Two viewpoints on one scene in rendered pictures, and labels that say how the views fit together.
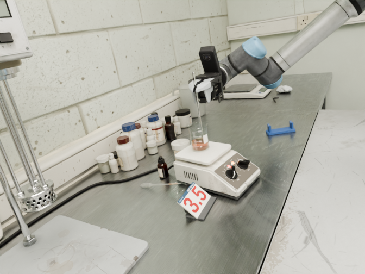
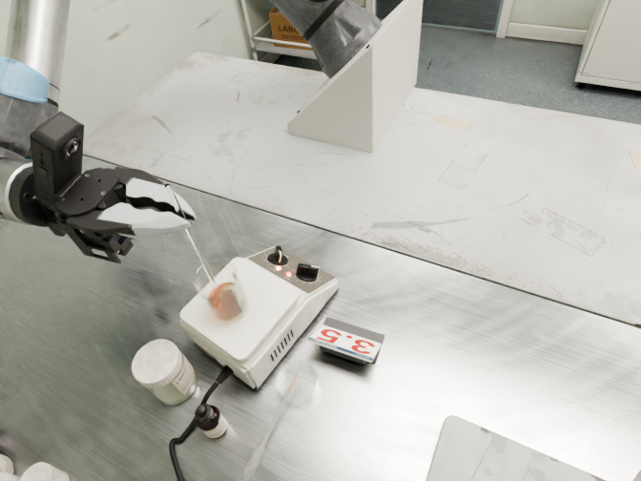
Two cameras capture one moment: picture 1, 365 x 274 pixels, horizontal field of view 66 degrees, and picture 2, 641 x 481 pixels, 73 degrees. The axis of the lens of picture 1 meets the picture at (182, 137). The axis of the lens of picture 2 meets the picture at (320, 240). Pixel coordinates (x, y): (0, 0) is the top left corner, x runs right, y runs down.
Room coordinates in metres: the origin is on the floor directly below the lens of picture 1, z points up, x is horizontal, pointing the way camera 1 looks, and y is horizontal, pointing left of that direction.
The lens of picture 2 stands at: (0.59, 0.27, 1.46)
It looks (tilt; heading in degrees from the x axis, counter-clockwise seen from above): 50 degrees down; 270
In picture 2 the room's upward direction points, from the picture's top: 9 degrees counter-clockwise
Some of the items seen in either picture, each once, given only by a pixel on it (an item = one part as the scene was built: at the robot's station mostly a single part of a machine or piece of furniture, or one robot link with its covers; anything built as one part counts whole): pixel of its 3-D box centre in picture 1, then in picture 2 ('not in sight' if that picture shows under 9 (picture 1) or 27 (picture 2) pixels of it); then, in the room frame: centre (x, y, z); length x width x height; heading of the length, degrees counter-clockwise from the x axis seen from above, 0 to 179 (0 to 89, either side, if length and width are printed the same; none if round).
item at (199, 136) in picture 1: (197, 136); (221, 294); (0.72, -0.04, 1.02); 0.06 x 0.05 x 0.08; 68
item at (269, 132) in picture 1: (280, 127); not in sight; (0.95, -0.36, 0.92); 0.10 x 0.03 x 0.04; 86
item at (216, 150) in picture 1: (203, 151); (239, 304); (0.71, -0.05, 0.98); 0.12 x 0.12 x 0.01; 47
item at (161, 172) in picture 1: (162, 166); (209, 418); (0.76, 0.07, 0.93); 0.03 x 0.03 x 0.07
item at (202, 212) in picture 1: (197, 199); (347, 338); (0.58, -0.01, 0.92); 0.09 x 0.06 x 0.04; 151
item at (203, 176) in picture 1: (212, 167); (258, 307); (0.69, -0.07, 0.94); 0.22 x 0.13 x 0.08; 47
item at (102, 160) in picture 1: (104, 163); not in sight; (0.87, 0.27, 0.93); 0.05 x 0.05 x 0.05
